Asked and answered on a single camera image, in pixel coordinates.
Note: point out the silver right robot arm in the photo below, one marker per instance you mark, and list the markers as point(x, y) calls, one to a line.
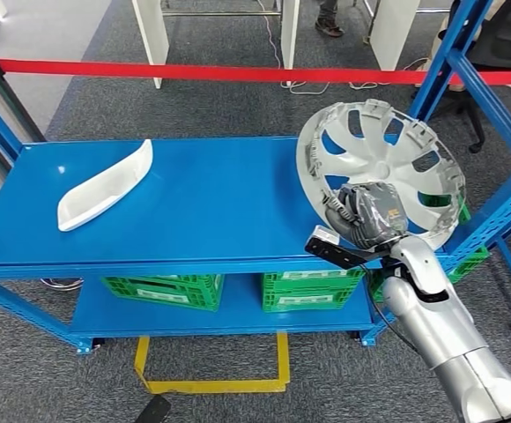
point(436, 327)

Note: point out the green plastic crate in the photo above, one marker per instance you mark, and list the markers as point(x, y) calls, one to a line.
point(167, 292)
point(308, 292)
point(467, 263)

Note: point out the grey plastic hubcap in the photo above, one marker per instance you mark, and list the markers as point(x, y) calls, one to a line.
point(370, 157)

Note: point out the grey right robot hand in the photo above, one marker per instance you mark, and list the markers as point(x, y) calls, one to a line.
point(374, 216)

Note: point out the black robot foot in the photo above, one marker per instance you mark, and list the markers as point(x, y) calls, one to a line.
point(154, 410)

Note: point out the white desk panel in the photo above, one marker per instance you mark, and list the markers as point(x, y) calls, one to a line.
point(392, 35)

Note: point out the dark stanchion post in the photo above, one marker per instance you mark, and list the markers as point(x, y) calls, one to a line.
point(4, 93)

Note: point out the person's foot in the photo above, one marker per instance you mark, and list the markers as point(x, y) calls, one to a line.
point(328, 26)

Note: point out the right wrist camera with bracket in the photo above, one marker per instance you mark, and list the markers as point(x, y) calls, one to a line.
point(326, 236)

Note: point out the red barrier tape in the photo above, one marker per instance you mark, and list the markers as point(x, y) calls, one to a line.
point(194, 73)

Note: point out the white plastic trim part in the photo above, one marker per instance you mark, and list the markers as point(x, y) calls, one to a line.
point(101, 192)

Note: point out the blue metal shelf rack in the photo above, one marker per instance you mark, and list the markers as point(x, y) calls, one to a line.
point(194, 198)

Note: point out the white desk with metal rail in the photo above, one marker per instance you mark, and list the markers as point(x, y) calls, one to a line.
point(152, 35)

